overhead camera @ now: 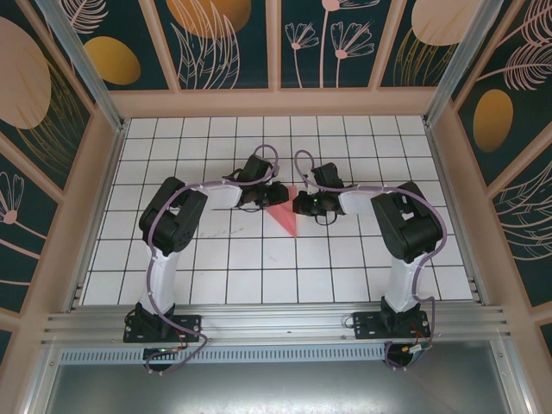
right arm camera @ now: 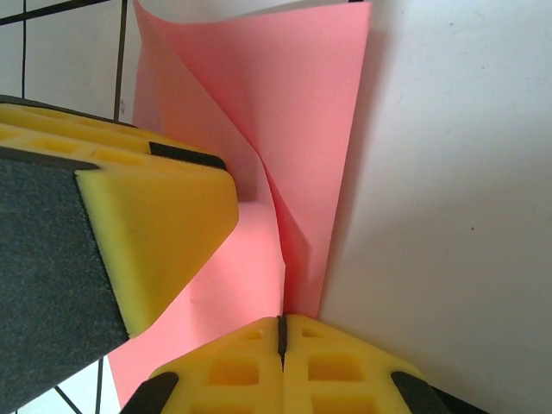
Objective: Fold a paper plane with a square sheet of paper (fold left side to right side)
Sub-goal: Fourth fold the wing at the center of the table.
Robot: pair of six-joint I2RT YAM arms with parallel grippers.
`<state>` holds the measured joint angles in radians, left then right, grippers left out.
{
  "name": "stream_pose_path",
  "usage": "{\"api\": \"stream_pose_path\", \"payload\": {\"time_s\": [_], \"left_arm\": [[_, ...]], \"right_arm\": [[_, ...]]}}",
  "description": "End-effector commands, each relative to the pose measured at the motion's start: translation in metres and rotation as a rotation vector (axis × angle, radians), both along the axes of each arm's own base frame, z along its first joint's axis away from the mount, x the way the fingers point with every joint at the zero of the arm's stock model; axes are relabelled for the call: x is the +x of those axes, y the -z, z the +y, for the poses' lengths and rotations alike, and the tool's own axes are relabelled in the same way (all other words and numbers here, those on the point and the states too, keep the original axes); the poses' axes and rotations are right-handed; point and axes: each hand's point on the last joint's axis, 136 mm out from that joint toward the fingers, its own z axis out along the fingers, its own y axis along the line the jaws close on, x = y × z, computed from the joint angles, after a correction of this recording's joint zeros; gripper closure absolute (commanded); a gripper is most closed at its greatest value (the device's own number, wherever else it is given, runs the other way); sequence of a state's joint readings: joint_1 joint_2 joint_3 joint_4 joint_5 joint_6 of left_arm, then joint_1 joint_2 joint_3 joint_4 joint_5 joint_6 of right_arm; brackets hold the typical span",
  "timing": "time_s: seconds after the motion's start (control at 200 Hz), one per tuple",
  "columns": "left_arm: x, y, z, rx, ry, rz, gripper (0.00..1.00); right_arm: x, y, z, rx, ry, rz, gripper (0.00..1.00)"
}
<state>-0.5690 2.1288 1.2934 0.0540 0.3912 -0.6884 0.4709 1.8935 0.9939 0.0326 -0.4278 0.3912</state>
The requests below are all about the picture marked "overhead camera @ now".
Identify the pink paper sheet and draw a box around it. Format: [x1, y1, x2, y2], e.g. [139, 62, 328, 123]
[263, 185, 299, 238]

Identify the grey metal sheet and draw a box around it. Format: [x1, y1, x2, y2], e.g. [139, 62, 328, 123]
[42, 340, 518, 414]

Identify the dark panel with flower outlines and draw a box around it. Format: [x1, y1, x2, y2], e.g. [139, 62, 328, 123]
[279, 0, 376, 90]

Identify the dark panel with leaf sprays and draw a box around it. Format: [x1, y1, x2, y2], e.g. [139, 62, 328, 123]
[154, 0, 271, 91]

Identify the dark panel with pale disc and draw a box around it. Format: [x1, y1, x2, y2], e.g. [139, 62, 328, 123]
[379, 0, 467, 90]

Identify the dark panel with orange oval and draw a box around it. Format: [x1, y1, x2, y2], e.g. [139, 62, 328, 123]
[55, 0, 169, 91]

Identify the dark panel with feather outline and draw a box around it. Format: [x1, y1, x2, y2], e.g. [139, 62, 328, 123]
[493, 146, 552, 307]

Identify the dark panel, feather and oval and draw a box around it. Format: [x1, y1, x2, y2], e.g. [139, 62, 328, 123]
[456, 0, 552, 186]

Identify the dark panel, single flower outline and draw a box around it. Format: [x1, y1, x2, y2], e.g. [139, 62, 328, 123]
[0, 133, 60, 316]

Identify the dark panel, large pale oval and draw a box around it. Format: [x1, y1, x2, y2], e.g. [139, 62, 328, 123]
[0, 0, 94, 191]

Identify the aluminium mounting rail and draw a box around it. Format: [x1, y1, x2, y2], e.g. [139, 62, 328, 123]
[41, 304, 514, 350]

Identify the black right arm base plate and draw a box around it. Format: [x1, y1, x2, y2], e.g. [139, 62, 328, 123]
[352, 310, 432, 340]

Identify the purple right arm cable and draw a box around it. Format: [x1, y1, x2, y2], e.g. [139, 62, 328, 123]
[294, 148, 448, 372]

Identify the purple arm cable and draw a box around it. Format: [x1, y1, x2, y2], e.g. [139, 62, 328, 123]
[294, 148, 448, 372]
[144, 144, 284, 376]

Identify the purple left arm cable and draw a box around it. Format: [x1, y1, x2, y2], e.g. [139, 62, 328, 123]
[144, 144, 284, 376]

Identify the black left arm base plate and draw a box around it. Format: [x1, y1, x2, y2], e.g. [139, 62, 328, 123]
[122, 313, 204, 344]

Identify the grey slotted cable duct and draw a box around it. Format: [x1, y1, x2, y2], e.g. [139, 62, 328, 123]
[58, 342, 387, 366]

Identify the aluminium table side rail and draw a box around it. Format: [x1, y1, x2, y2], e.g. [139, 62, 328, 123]
[424, 122, 491, 305]
[64, 120, 130, 311]

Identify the aluminium corner post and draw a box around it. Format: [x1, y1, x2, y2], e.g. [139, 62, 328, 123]
[34, 0, 130, 133]
[422, 0, 497, 126]

